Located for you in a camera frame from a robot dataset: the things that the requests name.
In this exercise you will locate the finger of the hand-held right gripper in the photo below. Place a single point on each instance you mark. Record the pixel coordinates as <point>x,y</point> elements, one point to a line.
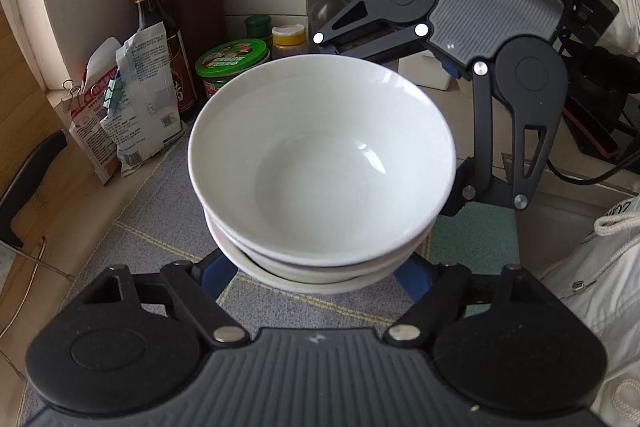
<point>365,42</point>
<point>492,194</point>

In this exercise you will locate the small jar dark green lid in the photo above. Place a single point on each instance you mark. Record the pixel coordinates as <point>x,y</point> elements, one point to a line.
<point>257,32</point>

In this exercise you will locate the glass bottle red cap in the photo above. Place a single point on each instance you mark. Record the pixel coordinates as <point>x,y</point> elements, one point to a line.
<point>327,7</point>

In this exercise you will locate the sauce jar wide green lid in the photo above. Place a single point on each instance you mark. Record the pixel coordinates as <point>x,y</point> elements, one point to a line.
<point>225,67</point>

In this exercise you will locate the white bowl faint pink flowers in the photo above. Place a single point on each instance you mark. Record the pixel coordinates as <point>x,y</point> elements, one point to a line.
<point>310,286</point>

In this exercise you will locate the person's right forearm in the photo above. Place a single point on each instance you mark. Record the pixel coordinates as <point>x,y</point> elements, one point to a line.
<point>625,7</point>

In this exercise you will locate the white blue seasoning bag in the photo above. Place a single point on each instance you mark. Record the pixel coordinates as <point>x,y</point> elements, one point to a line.
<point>145,117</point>

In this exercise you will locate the dark soy sauce bottle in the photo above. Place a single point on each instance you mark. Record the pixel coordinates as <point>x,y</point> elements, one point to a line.
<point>150,7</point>

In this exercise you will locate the grey teal checked cloth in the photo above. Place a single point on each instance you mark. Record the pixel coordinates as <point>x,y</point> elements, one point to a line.
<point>165,207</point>

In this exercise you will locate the person's white hoodie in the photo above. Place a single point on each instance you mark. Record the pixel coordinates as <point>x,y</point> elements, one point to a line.
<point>600,297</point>

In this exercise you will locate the spice jar yellow lid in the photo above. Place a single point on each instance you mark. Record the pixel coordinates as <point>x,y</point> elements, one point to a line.
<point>289,42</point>

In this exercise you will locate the white plastic container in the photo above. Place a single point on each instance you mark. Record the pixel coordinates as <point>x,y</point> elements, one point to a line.
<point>425,74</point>

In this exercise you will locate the red white seasoning bag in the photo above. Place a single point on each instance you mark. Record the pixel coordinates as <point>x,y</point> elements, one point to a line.
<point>85,127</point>

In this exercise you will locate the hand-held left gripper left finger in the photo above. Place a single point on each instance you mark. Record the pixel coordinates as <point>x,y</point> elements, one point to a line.
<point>217,274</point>

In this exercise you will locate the bamboo cutting board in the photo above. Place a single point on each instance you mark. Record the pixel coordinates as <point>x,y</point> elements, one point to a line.
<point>15,82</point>

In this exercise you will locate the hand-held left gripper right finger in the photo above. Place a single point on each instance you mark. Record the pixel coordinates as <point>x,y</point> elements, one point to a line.
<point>410,279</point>

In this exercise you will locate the dark red knife block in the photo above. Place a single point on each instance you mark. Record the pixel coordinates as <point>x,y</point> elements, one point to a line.
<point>195,7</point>

